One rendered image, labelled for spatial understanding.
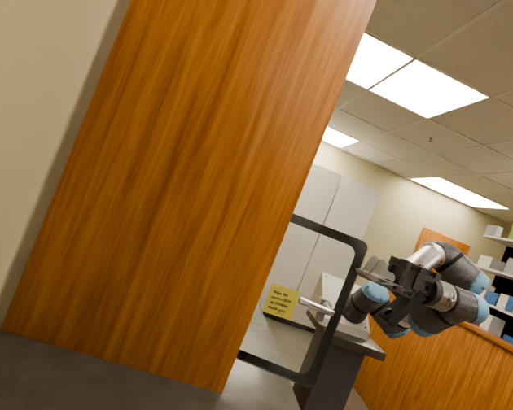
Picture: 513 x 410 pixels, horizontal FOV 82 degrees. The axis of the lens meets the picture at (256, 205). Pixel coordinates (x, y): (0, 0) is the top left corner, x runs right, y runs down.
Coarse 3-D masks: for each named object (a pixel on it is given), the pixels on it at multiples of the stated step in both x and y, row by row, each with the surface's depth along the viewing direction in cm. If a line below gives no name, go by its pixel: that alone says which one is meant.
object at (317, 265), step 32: (320, 224) 75; (288, 256) 75; (320, 256) 75; (352, 256) 75; (288, 288) 75; (320, 288) 75; (352, 288) 75; (256, 320) 75; (288, 320) 75; (320, 320) 75; (256, 352) 75; (288, 352) 75; (320, 352) 75
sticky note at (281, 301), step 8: (272, 288) 75; (280, 288) 75; (272, 296) 75; (280, 296) 75; (288, 296) 75; (296, 296) 75; (272, 304) 75; (280, 304) 75; (288, 304) 75; (272, 312) 75; (280, 312) 75; (288, 312) 75
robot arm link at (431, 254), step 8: (424, 248) 107; (432, 248) 107; (440, 248) 107; (448, 248) 109; (456, 248) 111; (416, 256) 98; (424, 256) 99; (432, 256) 102; (440, 256) 106; (448, 256) 108; (424, 264) 95; (432, 264) 100; (440, 264) 108
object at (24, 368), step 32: (0, 352) 55; (32, 352) 58; (64, 352) 62; (0, 384) 49; (32, 384) 51; (64, 384) 54; (96, 384) 57; (128, 384) 60; (160, 384) 63; (256, 384) 77; (288, 384) 83
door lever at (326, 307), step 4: (300, 300) 70; (304, 300) 70; (308, 300) 70; (304, 304) 70; (308, 304) 70; (312, 304) 70; (316, 304) 70; (320, 304) 71; (324, 304) 75; (328, 304) 75; (312, 308) 70; (316, 308) 70; (320, 308) 70; (324, 308) 70; (328, 308) 70; (324, 312) 70; (328, 312) 70; (332, 312) 70
